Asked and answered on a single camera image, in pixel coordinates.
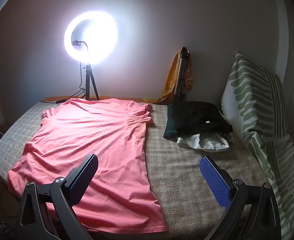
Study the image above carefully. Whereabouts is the black ring light tripod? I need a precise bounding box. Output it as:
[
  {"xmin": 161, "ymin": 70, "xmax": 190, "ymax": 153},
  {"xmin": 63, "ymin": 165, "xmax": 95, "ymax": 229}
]
[{"xmin": 84, "ymin": 62, "xmax": 100, "ymax": 101}]

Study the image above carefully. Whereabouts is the pink t-shirt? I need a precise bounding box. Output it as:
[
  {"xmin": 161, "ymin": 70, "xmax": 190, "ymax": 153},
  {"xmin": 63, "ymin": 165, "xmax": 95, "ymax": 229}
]
[{"xmin": 7, "ymin": 98, "xmax": 168, "ymax": 235}]

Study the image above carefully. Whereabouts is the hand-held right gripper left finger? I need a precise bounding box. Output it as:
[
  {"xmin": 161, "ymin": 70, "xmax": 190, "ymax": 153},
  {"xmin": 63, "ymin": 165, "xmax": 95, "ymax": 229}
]
[{"xmin": 15, "ymin": 153, "xmax": 99, "ymax": 240}]

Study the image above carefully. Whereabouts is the black garment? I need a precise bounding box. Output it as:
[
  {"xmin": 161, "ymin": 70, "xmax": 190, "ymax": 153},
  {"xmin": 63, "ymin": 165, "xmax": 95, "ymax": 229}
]
[{"xmin": 173, "ymin": 101, "xmax": 233, "ymax": 134}]

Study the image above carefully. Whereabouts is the white ring light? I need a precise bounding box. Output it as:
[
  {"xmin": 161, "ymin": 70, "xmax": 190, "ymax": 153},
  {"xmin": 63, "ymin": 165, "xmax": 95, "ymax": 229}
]
[{"xmin": 64, "ymin": 10, "xmax": 118, "ymax": 64}]

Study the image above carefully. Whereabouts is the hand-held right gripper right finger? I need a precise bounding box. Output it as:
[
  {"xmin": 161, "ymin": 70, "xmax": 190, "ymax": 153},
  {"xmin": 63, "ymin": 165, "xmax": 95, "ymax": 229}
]
[{"xmin": 199, "ymin": 155, "xmax": 282, "ymax": 240}]

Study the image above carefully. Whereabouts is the orange patterned cloth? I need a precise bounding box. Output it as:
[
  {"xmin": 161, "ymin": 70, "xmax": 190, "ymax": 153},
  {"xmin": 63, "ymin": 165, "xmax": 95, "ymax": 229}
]
[{"xmin": 154, "ymin": 47, "xmax": 195, "ymax": 105}]

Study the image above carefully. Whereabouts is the green striped pillow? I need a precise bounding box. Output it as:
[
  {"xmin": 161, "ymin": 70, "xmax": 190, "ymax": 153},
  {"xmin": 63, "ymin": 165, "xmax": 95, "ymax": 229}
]
[{"xmin": 221, "ymin": 51, "xmax": 294, "ymax": 240}]

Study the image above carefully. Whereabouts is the folded black tripod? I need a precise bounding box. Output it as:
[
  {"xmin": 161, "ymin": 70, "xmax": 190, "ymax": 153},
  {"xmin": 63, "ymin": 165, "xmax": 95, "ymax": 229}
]
[{"xmin": 173, "ymin": 47, "xmax": 190, "ymax": 103}]

